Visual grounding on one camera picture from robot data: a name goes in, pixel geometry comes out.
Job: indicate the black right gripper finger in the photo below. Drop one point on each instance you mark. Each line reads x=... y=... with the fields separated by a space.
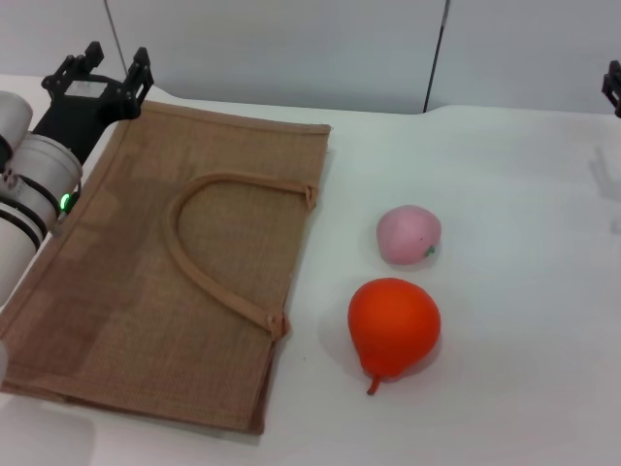
x=613 y=87

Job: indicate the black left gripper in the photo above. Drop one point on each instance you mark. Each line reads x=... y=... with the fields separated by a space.
x=82 y=107

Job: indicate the pink toy peach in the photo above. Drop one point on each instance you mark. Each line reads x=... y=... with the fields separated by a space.
x=407 y=235

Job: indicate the orange toy fruit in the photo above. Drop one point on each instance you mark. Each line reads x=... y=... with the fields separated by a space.
x=393 y=325

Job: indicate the dark vertical wall strip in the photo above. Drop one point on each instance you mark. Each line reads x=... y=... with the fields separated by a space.
x=439 y=48

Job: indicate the brown jute handbag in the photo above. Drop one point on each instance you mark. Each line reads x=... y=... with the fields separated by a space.
x=145 y=272

